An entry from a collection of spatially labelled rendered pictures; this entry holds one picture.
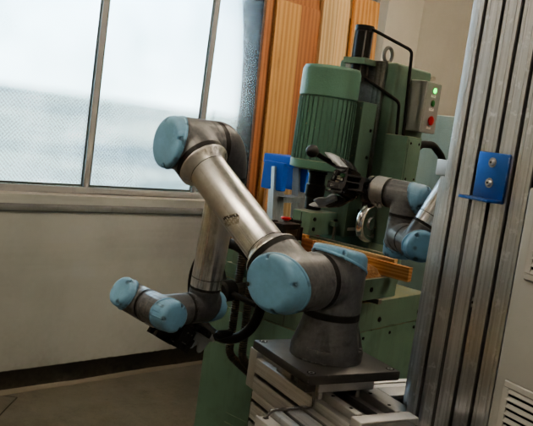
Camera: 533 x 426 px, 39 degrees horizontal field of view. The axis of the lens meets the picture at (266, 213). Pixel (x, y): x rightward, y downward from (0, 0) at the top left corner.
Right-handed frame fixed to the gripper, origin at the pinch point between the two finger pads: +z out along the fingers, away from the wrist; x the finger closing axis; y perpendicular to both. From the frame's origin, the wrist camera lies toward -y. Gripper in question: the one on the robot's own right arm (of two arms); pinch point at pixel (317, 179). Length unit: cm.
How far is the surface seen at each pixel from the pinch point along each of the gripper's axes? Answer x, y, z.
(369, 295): 26.6, -13.1, -18.4
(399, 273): 18.3, -19.8, -21.7
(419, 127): -28.2, -37.7, -4.0
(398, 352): 42, -55, -10
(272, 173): -9, -75, 79
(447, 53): -127, -232, 106
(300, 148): -8.9, -6.1, 13.9
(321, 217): 8.6, -18.9, 8.7
